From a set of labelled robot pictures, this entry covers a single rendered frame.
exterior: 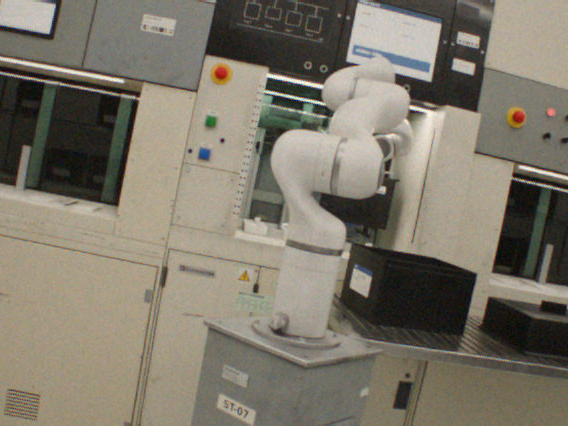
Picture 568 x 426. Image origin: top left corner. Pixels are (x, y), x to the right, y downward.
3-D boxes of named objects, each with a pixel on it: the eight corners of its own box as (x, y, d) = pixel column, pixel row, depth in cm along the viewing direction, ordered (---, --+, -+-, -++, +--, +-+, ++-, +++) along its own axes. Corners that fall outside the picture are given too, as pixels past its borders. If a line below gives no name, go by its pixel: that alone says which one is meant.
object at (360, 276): (337, 300, 196) (350, 242, 195) (421, 312, 203) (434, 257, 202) (372, 324, 169) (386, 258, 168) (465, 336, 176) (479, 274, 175)
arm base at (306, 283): (303, 352, 128) (323, 258, 127) (232, 324, 140) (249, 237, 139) (356, 345, 143) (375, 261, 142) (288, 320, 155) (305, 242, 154)
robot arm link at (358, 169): (297, 198, 139) (375, 214, 135) (301, 145, 133) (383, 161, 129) (350, 109, 180) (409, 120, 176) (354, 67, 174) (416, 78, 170)
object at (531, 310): (523, 355, 164) (535, 305, 163) (477, 327, 193) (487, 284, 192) (618, 368, 169) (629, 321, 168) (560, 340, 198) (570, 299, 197)
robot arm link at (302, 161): (337, 257, 133) (361, 138, 132) (248, 237, 138) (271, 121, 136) (346, 253, 145) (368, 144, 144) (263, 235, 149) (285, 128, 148)
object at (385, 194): (319, 229, 230) (338, 137, 228) (310, 223, 250) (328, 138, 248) (387, 242, 233) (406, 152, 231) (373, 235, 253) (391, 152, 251)
